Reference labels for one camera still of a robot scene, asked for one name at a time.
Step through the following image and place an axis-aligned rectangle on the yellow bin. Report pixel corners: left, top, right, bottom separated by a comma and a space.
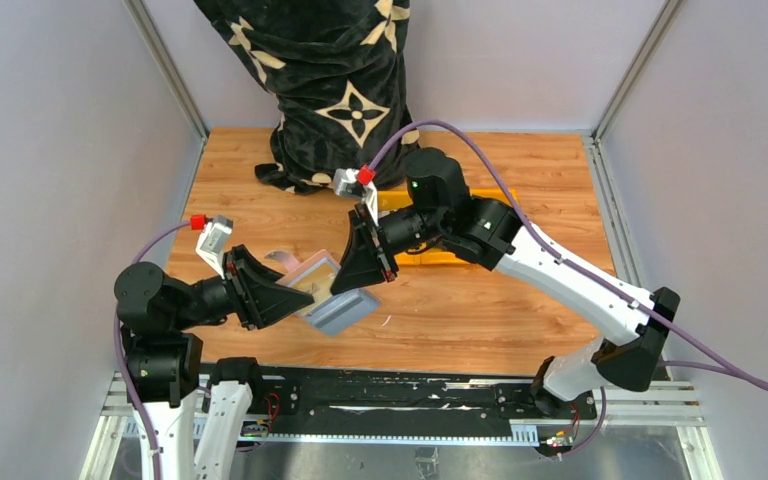
378, 191, 466, 266
470, 188, 512, 206

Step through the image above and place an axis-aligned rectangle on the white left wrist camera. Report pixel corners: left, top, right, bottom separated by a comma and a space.
195, 215, 233, 278

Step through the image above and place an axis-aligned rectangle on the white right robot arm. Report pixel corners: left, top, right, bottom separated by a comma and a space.
331, 148, 680, 418

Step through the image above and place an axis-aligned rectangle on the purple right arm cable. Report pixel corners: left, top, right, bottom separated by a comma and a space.
356, 120, 768, 458

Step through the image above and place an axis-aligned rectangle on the black patterned blanket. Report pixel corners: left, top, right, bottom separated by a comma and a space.
196, 1, 412, 195

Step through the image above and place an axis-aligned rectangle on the yellow bin left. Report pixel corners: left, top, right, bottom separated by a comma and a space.
378, 191, 466, 266

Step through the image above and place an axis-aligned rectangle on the yellow bin right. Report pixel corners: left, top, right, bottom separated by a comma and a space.
470, 188, 512, 206

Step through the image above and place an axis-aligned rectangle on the aluminium frame rail left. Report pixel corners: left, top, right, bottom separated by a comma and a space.
124, 0, 209, 145

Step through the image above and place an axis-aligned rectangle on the gold card in holder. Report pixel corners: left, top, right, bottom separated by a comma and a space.
282, 255, 339, 316

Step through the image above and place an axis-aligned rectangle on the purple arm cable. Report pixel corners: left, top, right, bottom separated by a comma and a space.
112, 214, 210, 480
356, 120, 768, 458

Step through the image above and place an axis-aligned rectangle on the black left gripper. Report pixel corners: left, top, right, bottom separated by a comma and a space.
172, 240, 314, 327

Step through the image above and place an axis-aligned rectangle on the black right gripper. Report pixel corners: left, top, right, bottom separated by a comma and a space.
329, 205, 447, 296

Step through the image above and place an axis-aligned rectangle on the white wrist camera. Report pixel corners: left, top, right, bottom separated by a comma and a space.
332, 166, 379, 225
195, 215, 233, 278

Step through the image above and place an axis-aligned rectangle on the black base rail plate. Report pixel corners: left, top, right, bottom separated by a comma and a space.
250, 365, 598, 440

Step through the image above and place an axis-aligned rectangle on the aluminium frame rail right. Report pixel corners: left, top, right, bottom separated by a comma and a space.
582, 0, 687, 382

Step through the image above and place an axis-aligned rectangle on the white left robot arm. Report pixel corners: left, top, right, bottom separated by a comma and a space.
114, 246, 314, 479

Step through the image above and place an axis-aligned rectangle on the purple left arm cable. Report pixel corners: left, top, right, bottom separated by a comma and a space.
112, 214, 210, 480

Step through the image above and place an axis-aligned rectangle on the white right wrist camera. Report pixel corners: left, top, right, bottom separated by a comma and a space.
332, 166, 379, 225

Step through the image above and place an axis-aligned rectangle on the aluminium frame rail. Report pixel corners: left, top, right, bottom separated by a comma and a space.
582, 0, 687, 382
124, 0, 209, 145

